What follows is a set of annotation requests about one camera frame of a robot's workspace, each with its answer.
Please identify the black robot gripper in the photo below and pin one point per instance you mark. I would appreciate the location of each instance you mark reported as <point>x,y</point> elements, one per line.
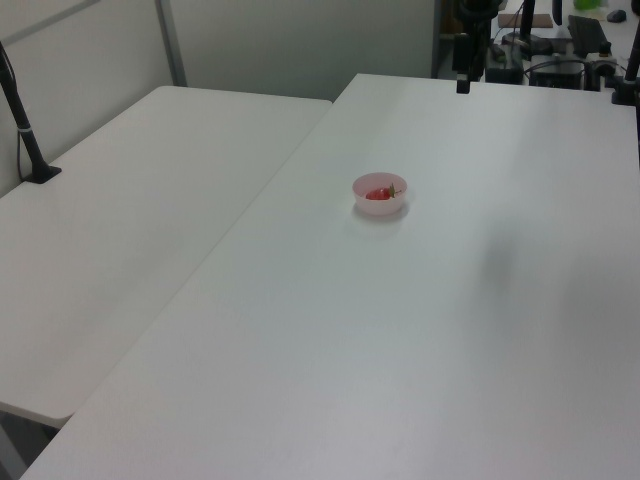
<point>461,51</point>

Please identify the red strawberry with green leaves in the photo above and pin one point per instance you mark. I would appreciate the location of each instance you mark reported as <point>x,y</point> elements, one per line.
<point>378,193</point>

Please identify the white grey Franka robot arm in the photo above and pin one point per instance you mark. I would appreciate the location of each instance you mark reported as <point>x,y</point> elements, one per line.
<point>480,45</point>

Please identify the pink plastic bowl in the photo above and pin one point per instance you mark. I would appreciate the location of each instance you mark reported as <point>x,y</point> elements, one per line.
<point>380,207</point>

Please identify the black monitor stand pole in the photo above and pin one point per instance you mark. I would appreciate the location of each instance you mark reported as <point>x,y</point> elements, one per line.
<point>527,20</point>

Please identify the black electronics box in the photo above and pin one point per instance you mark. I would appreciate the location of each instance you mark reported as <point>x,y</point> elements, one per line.
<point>557,72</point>

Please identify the brown flat board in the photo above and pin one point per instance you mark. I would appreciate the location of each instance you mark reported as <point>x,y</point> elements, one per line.
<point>542,21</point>

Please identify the black computer keyboard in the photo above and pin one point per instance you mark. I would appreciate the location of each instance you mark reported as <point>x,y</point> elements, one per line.
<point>587,35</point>

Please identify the silver device with black knob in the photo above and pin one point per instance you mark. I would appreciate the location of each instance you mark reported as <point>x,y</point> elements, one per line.
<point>602,62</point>

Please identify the green object on desk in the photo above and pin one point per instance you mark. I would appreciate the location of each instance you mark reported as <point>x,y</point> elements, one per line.
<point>586,4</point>

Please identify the dark computer mouse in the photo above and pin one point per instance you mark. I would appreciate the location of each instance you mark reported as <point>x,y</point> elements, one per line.
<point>616,16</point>

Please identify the black camera stand with clamp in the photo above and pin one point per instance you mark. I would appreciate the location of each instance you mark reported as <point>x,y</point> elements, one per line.
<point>631,65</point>

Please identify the grey metal partition post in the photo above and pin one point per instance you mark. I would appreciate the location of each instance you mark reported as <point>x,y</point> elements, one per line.
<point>172,45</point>

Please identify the black camera stand with base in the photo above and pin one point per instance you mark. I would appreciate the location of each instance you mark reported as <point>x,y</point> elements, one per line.
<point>22,125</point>

